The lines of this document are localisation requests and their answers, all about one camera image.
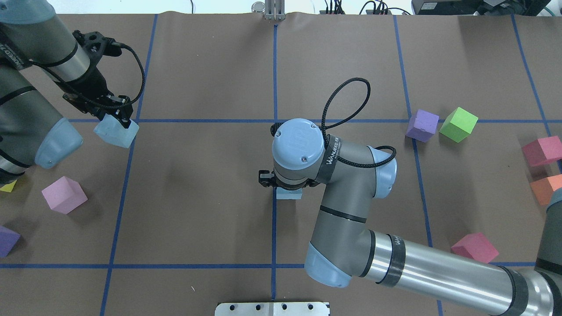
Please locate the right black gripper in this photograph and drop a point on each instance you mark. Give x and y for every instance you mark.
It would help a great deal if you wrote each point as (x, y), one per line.
(265, 179)

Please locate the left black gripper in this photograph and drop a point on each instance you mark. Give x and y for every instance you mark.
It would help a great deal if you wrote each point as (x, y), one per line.
(93, 82)

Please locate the light blue block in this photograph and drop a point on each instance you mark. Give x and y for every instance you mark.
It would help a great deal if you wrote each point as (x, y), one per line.
(284, 194)
(112, 132)

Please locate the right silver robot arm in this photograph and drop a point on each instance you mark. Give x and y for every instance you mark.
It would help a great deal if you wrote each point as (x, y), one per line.
(342, 246)

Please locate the magenta foam block by arm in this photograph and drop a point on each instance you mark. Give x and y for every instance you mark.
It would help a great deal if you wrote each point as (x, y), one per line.
(477, 247)

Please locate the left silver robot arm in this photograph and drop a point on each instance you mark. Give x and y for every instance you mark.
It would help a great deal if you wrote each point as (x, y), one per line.
(33, 131)

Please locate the light pink foam block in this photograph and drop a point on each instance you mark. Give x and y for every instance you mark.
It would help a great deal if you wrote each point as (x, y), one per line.
(64, 195)

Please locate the yellow foam block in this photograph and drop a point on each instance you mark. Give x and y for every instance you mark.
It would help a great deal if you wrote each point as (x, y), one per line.
(8, 187)

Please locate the purple block near green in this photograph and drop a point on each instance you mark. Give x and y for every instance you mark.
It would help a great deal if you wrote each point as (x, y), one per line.
(422, 126)

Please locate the dark purple block far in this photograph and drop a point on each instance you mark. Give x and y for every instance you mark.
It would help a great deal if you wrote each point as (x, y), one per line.
(8, 239)

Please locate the green foam block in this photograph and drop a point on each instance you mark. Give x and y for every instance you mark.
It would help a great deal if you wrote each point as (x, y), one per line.
(458, 125)

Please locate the orange foam block near tray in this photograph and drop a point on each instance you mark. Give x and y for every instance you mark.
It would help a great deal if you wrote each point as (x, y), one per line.
(544, 188)

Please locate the magenta foam block near tray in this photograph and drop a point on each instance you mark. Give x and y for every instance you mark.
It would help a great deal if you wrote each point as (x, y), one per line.
(543, 151)

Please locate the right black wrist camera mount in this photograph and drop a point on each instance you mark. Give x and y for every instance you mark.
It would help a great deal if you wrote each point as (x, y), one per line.
(267, 178)

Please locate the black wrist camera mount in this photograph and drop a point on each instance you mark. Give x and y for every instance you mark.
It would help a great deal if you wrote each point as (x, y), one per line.
(267, 178)
(97, 45)

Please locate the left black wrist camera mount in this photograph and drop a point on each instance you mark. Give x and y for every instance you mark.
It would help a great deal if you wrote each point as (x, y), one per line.
(97, 45)

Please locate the white pedestal column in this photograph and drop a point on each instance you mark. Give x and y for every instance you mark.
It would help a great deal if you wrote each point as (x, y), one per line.
(273, 309)

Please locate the aluminium frame post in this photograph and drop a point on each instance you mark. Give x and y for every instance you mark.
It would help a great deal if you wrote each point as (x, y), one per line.
(272, 10)

